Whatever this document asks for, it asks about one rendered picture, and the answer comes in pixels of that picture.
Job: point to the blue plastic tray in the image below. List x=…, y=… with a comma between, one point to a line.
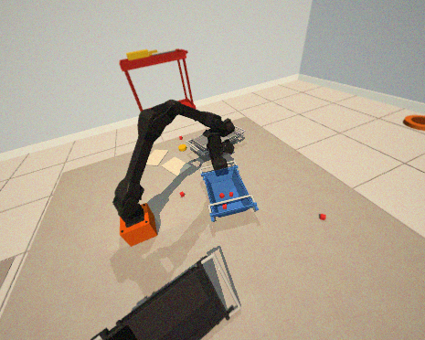
x=224, y=181

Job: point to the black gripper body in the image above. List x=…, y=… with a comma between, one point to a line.
x=219, y=162

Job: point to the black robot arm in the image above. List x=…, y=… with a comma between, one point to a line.
x=151, y=123

